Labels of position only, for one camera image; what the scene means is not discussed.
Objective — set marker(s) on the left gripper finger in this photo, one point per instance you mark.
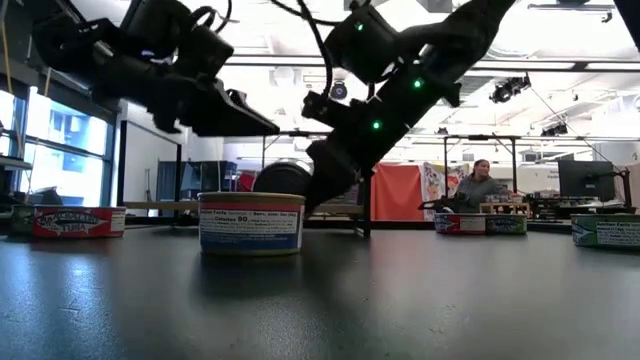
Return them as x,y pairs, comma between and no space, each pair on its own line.
230,125

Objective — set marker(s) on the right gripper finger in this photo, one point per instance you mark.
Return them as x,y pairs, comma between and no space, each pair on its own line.
330,170

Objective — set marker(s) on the red label tuna can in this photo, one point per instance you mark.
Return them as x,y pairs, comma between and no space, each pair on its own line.
460,224
80,222

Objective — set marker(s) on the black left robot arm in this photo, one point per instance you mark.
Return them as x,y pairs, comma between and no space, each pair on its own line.
75,45

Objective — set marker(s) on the black background robot arm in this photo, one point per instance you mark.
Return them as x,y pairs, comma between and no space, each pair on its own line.
440,204

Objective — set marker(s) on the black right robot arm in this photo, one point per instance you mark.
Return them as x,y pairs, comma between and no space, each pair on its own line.
450,35

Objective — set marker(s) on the black ceiling spotlight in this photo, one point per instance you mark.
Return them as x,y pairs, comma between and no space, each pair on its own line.
339,91
555,129
507,89

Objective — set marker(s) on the orange hanging cloth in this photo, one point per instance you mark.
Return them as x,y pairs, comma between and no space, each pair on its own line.
397,192

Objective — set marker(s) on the large window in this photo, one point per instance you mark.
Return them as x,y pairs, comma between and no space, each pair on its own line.
65,150

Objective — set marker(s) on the person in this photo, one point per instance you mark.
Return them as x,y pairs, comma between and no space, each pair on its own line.
477,192

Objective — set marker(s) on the black table mat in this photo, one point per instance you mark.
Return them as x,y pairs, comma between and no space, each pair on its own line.
320,310

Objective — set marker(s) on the small wooden rack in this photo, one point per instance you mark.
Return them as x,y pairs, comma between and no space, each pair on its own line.
505,207

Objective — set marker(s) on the dark chair back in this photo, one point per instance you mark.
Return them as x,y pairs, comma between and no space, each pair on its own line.
47,196

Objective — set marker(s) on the grey desk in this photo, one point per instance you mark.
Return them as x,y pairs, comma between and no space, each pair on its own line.
15,162

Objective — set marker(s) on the cluttered desk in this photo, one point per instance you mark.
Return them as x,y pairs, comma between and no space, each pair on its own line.
555,205

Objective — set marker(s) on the black computer monitor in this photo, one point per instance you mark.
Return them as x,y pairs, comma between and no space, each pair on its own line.
586,180

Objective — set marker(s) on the black metal station frame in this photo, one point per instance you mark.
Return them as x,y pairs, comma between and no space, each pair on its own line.
480,136
263,150

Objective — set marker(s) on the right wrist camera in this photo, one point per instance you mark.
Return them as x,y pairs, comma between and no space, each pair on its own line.
325,110

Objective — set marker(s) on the wooden shelf with black frame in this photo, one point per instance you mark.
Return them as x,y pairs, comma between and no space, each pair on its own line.
160,205

